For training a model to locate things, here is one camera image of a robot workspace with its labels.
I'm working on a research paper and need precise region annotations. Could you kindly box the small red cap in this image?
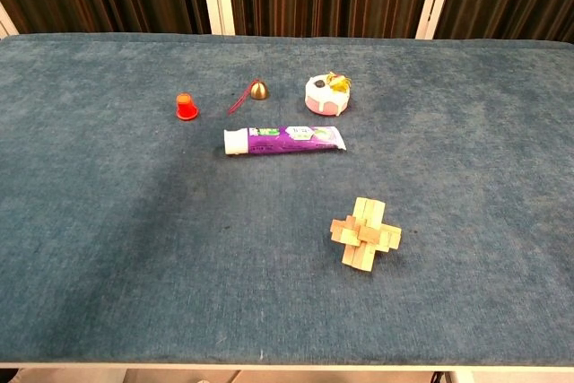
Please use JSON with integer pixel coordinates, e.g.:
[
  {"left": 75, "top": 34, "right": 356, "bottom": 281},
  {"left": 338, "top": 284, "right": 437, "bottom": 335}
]
[{"left": 175, "top": 92, "right": 199, "bottom": 121}]

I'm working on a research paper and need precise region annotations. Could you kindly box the blue table cloth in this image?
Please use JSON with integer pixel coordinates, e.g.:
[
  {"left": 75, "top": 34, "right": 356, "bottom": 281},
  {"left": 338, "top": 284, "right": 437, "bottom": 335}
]
[{"left": 0, "top": 32, "right": 574, "bottom": 369}]

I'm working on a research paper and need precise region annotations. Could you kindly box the purple toothpaste tube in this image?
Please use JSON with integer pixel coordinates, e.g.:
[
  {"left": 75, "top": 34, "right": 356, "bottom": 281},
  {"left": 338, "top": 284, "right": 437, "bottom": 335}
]
[{"left": 223, "top": 126, "right": 348, "bottom": 156}]

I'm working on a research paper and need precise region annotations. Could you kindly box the pink white toy cake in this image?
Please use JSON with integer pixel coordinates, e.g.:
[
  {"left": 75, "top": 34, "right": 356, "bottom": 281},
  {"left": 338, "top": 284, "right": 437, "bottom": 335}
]
[{"left": 304, "top": 71, "right": 352, "bottom": 117}]

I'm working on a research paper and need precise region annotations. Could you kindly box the wooden burr puzzle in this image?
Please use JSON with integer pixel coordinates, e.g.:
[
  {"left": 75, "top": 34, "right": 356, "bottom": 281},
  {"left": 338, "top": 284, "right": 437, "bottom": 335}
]
[{"left": 329, "top": 196, "right": 403, "bottom": 273}]

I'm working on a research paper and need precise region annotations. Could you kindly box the brass bell with red string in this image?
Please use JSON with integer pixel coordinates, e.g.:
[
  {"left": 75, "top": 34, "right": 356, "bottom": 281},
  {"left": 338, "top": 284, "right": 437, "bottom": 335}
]
[{"left": 227, "top": 79, "right": 271, "bottom": 116}]

